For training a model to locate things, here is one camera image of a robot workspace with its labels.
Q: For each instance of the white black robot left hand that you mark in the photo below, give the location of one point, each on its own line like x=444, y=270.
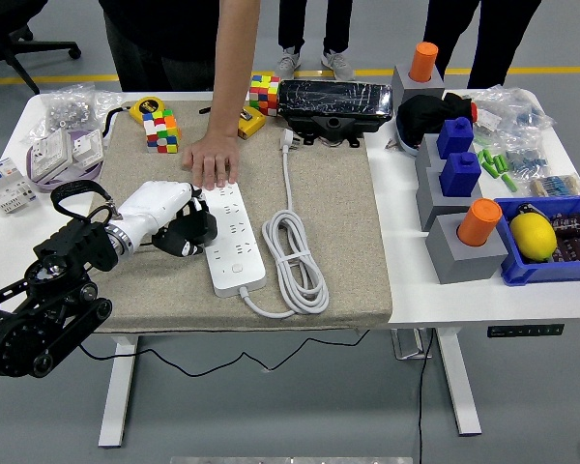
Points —
x=154, y=205

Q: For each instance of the person's left hand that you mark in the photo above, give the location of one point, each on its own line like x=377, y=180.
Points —
x=215, y=157

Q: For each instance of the black power adapter plug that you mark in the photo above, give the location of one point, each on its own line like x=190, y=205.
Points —
x=205, y=224

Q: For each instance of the white power strip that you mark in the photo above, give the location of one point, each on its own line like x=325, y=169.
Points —
x=237, y=261

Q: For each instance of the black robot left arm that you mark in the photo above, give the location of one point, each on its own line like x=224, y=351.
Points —
x=77, y=246

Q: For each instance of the person's left forearm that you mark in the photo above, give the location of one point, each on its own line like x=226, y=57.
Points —
x=232, y=63

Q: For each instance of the black hex key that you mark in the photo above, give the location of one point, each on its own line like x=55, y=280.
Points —
x=204, y=110

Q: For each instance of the square yellow tape measure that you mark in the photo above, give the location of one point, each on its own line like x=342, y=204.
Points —
x=253, y=123

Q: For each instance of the colourful puzzle cube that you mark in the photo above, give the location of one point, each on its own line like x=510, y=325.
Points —
x=162, y=133
x=266, y=95

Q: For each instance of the round yellow tape measure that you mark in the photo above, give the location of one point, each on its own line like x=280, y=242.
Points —
x=147, y=107

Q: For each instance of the small white socket panel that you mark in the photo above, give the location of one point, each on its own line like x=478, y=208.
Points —
x=87, y=147

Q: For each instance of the small clear plastic bag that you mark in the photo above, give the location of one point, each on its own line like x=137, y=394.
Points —
x=107, y=100

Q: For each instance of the large white socket panel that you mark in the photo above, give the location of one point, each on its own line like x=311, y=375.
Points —
x=50, y=154

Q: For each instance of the purple tray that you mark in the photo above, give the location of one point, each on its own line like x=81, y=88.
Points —
x=41, y=182

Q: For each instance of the person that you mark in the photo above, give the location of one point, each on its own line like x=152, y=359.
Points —
x=338, y=29
x=164, y=38
x=493, y=38

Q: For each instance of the clear bag of screws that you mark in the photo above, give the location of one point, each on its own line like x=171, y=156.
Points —
x=67, y=108

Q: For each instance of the black plastic-wrapped device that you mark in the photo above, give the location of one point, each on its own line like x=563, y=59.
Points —
x=333, y=99

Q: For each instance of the black table control panel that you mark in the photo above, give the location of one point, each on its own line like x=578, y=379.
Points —
x=524, y=330

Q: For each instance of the grey-brown fabric mat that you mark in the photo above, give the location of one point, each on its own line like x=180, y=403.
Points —
x=343, y=217

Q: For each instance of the white table leg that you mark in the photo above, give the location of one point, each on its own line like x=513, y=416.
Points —
x=118, y=420
x=459, y=386

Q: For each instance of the white circuit breaker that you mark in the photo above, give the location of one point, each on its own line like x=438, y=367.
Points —
x=5, y=181

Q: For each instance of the small metal piece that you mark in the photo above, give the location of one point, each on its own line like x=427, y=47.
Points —
x=391, y=145

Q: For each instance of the blue plastic bin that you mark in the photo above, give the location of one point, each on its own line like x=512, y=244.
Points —
x=546, y=271

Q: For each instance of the white blue-rimmed object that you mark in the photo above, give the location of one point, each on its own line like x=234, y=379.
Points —
x=410, y=147

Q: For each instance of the black office chair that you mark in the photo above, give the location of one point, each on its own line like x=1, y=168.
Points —
x=38, y=47

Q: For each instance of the grey block with hole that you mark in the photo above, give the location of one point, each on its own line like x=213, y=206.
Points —
x=432, y=205
x=418, y=89
x=425, y=157
x=464, y=263

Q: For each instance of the black cloth bundle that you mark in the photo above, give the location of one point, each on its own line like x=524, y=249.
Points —
x=423, y=116

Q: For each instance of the dark brown capacitor pile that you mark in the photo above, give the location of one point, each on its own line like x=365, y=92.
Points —
x=577, y=237

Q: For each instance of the yellow lemon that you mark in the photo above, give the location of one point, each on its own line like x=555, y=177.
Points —
x=532, y=237

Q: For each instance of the orange cylinder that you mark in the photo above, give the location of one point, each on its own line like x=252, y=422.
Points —
x=424, y=60
x=478, y=222

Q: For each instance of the blue square peg block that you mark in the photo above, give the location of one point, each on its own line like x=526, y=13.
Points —
x=455, y=140
x=460, y=176

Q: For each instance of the small black silver tool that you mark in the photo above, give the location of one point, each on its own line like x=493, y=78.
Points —
x=528, y=209

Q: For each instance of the clear bag of resistors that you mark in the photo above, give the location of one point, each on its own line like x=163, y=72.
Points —
x=558, y=186

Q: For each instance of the small green cylinder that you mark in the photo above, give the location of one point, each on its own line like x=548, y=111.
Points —
x=481, y=157
x=490, y=169
x=509, y=182
x=503, y=163
x=496, y=163
x=487, y=155

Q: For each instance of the clear bag of blue parts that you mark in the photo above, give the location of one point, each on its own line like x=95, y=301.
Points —
x=522, y=113
x=527, y=159

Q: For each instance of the grey under-table bracket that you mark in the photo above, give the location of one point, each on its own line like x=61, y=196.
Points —
x=408, y=345

